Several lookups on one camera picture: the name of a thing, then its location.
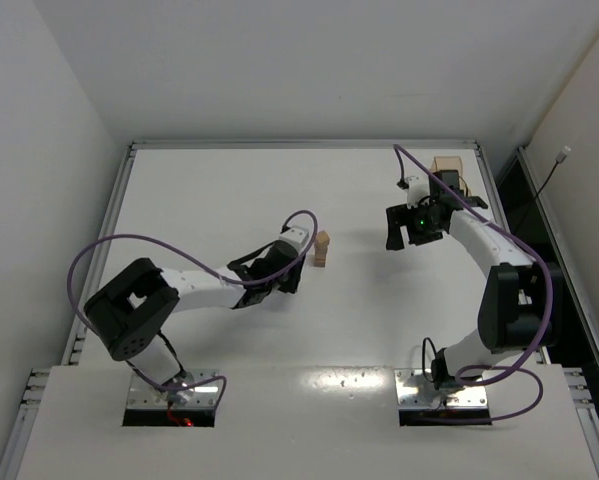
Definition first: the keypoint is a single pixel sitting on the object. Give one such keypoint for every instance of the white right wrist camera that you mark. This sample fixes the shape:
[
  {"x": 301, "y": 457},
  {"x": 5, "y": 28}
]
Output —
[{"x": 417, "y": 189}]

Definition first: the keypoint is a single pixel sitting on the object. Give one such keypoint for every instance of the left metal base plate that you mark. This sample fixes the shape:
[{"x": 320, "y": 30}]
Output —
[{"x": 196, "y": 390}]

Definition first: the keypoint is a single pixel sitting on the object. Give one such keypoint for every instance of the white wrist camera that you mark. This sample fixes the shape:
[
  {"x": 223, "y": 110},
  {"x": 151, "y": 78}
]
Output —
[
  {"x": 417, "y": 189},
  {"x": 295, "y": 236}
]

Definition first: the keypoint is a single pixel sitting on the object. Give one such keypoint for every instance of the metal base plate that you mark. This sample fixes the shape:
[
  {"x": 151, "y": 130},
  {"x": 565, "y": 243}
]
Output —
[
  {"x": 196, "y": 390},
  {"x": 416, "y": 393}
]

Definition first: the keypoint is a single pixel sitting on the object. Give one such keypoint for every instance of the clear amber plastic bin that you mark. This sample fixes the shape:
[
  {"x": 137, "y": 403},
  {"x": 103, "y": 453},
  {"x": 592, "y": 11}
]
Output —
[{"x": 451, "y": 163}]

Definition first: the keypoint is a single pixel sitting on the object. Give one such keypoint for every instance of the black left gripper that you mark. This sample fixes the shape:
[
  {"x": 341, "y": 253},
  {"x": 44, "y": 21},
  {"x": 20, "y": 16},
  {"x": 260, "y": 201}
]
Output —
[{"x": 294, "y": 275}]

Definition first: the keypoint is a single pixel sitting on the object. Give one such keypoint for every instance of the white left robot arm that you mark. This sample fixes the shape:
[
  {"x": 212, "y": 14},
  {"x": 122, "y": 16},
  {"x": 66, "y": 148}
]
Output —
[{"x": 129, "y": 312}]

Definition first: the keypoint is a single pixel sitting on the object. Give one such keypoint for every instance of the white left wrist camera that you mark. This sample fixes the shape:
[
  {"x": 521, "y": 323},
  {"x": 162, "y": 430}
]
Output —
[{"x": 295, "y": 236}]

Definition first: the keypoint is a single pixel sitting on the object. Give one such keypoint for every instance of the aluminium table frame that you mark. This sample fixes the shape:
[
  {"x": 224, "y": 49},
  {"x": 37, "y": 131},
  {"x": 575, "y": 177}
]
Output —
[{"x": 310, "y": 383}]

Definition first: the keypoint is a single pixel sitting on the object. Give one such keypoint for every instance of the black cable white plug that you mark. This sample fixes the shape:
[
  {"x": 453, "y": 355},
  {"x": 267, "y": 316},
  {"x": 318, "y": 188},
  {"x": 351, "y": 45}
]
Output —
[{"x": 559, "y": 160}]

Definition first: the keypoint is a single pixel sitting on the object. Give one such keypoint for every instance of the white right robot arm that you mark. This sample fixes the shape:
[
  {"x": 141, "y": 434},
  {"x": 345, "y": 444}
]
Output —
[{"x": 522, "y": 303}]

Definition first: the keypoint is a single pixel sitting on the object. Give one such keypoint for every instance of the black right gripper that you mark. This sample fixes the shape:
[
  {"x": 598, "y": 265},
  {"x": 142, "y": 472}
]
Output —
[{"x": 409, "y": 215}]

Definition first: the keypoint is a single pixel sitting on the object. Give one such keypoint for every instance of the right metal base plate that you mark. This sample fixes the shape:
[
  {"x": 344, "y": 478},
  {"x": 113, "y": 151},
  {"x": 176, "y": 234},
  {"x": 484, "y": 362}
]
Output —
[{"x": 416, "y": 393}]

